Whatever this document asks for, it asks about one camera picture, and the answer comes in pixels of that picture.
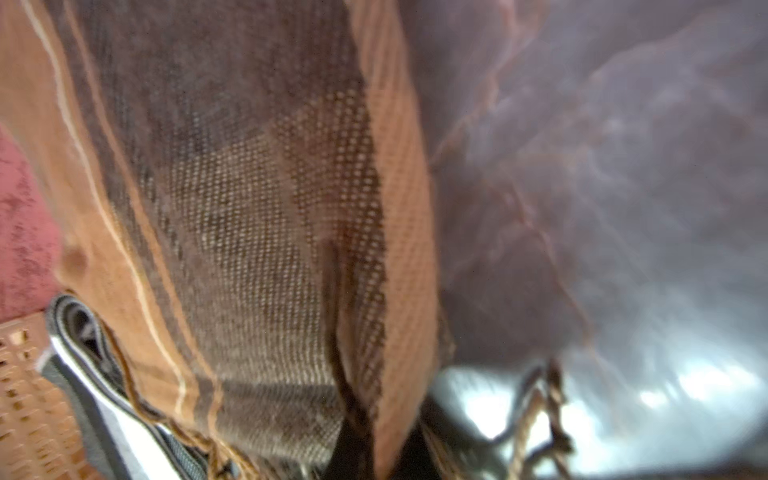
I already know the brown plaid scarf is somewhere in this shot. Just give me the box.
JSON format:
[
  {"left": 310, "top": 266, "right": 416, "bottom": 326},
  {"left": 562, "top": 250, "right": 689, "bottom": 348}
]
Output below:
[{"left": 1, "top": 1, "right": 573, "bottom": 479}]

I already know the grey black checked scarf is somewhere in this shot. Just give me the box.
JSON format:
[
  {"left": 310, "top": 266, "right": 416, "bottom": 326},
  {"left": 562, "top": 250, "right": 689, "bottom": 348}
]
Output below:
[{"left": 37, "top": 294, "right": 244, "bottom": 479}]

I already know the beige wooden file organizer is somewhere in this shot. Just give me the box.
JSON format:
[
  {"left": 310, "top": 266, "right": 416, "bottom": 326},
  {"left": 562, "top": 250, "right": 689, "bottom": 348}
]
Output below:
[{"left": 0, "top": 312, "right": 102, "bottom": 479}]

